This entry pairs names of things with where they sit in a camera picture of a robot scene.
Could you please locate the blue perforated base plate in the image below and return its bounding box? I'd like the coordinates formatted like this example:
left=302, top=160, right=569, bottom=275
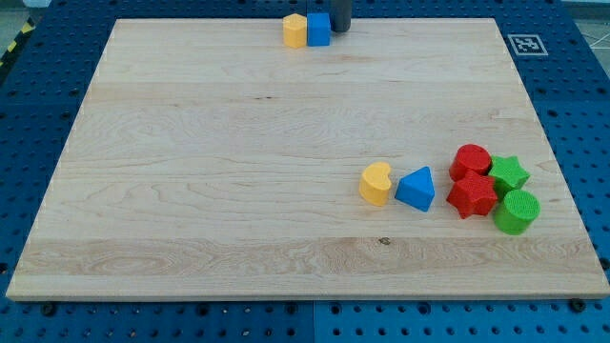
left=1, top=0, right=609, bottom=342

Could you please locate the red star block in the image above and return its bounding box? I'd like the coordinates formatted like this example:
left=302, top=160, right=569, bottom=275
left=446, top=171, right=498, bottom=219

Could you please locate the green star block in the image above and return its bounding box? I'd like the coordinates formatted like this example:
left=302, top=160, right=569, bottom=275
left=488, top=155, right=530, bottom=200

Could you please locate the blue cube block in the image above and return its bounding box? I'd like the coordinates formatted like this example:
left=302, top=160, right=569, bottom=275
left=307, top=12, right=331, bottom=47

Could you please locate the wooden board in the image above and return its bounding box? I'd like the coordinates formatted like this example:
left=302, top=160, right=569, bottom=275
left=7, top=18, right=609, bottom=301

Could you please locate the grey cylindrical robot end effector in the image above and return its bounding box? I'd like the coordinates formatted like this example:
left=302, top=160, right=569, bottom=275
left=329, top=0, right=353, bottom=33

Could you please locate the blue triangle block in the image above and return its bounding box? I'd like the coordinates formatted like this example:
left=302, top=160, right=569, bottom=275
left=395, top=166, right=436, bottom=212

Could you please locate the green cylinder block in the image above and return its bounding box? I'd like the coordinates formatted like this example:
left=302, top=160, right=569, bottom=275
left=493, top=190, right=540, bottom=235

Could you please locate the red cylinder block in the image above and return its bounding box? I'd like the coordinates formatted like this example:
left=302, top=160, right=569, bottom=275
left=449, top=144, right=492, bottom=181

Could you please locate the yellow hexagon block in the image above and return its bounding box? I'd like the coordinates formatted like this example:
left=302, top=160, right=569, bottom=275
left=282, top=13, right=307, bottom=49

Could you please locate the white fiducial marker tag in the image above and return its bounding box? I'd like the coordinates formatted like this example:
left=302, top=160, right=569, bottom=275
left=507, top=33, right=548, bottom=56

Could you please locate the yellow crescent block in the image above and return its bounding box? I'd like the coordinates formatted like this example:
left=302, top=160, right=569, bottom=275
left=358, top=162, right=392, bottom=207

